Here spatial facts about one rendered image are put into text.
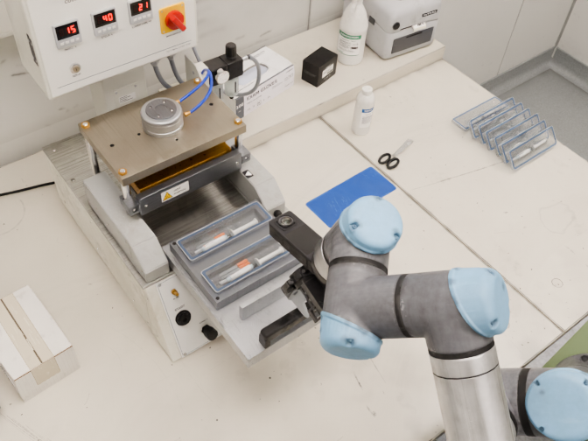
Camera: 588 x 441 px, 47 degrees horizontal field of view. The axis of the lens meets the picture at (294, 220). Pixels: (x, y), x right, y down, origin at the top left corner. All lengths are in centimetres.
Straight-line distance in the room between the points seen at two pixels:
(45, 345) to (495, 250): 103
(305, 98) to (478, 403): 127
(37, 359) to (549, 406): 91
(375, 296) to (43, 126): 125
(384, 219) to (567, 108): 269
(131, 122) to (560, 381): 90
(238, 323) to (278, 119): 77
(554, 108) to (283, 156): 192
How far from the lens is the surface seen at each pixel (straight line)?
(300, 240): 99
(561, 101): 351
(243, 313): 119
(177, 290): 133
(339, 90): 194
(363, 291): 79
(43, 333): 140
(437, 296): 75
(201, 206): 142
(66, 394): 143
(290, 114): 185
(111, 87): 145
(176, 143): 130
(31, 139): 186
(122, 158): 128
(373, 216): 82
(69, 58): 133
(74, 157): 157
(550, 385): 120
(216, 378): 140
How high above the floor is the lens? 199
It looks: 49 degrees down
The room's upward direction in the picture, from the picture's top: 5 degrees clockwise
